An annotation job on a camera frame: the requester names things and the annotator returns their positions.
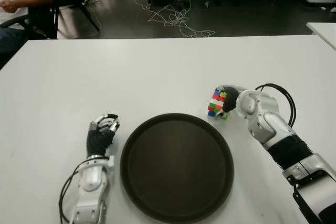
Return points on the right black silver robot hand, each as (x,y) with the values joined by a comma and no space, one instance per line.
(231,98)

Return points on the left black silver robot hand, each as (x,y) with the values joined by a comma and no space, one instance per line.
(98,140)

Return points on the multicoloured Rubik's cube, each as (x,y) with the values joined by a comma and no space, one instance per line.
(215,102)

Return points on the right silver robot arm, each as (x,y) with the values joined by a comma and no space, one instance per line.
(273,127)

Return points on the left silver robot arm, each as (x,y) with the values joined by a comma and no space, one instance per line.
(90,179)

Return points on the dark round plate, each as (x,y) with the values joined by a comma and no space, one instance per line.
(176,166)

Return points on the white side table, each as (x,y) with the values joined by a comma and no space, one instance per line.
(325,32)

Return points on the black armrest office chair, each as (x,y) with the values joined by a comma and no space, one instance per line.
(39,19)

